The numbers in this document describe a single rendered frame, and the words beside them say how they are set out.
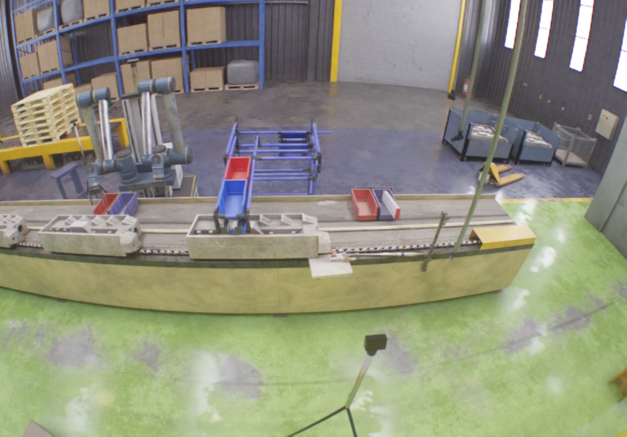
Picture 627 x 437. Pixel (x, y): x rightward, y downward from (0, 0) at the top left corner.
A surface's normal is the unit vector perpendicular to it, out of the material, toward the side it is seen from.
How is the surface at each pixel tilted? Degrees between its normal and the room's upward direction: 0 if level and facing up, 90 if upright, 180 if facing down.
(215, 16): 90
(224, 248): 80
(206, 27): 90
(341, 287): 90
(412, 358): 0
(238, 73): 89
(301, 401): 0
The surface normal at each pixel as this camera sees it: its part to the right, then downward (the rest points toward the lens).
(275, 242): 0.10, 0.41
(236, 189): 0.08, 0.62
